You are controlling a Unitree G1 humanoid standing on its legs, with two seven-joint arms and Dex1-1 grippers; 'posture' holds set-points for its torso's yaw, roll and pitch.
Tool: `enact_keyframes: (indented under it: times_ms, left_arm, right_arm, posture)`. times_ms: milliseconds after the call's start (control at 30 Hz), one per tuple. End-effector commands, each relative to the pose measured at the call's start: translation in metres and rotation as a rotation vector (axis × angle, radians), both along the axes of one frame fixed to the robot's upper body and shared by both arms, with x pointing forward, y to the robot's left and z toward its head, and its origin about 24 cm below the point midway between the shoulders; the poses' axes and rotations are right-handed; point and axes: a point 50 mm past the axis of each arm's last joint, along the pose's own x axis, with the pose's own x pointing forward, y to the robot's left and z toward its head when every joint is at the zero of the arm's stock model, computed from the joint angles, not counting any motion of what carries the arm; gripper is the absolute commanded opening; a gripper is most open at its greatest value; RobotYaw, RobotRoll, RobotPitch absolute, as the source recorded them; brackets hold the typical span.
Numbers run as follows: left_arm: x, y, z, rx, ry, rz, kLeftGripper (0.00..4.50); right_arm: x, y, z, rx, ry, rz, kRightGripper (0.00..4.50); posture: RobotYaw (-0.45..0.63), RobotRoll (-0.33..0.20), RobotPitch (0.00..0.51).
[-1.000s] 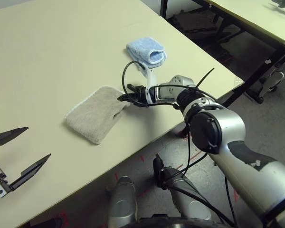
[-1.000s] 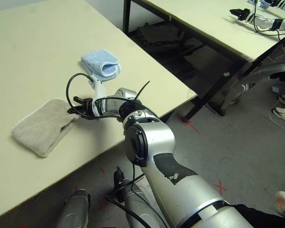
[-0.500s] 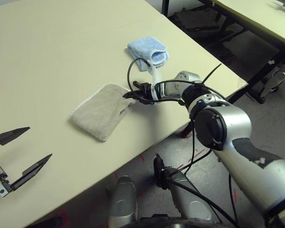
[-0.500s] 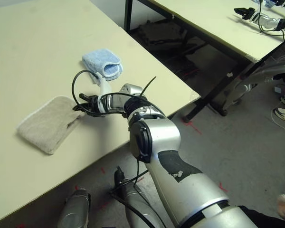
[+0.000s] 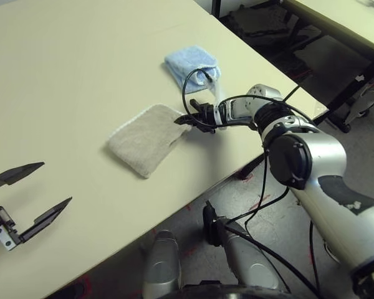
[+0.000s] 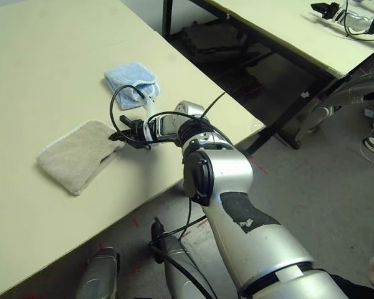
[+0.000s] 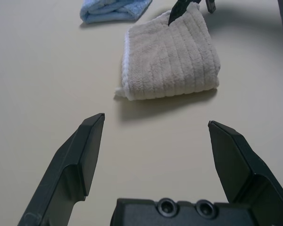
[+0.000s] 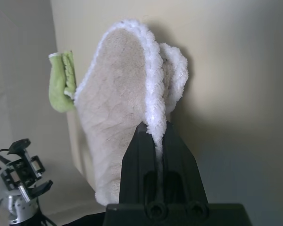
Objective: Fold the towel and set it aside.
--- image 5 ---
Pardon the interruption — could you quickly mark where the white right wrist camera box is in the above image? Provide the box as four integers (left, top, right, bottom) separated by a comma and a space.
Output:
205, 70, 228, 108

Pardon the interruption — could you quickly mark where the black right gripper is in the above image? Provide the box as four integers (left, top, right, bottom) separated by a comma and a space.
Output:
174, 98, 221, 134

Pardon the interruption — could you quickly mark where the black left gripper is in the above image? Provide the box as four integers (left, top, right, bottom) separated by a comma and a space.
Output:
0, 161, 73, 252

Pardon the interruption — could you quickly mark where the silver robot left leg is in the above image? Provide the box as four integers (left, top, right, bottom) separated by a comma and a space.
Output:
142, 229, 182, 299

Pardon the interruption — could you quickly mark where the black white-soled shoe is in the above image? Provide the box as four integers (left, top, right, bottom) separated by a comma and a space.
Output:
323, 239, 342, 264

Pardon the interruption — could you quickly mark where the beige towel with white trim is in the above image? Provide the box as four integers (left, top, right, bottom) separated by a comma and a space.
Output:
107, 104, 193, 179

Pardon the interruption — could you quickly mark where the beige table with black frame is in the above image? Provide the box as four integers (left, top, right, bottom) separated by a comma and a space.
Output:
211, 0, 374, 133

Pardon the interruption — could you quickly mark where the black table leg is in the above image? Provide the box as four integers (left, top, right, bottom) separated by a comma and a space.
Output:
241, 155, 266, 177

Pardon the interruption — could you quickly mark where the blue folded towel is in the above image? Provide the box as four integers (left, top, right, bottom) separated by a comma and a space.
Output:
164, 45, 222, 94

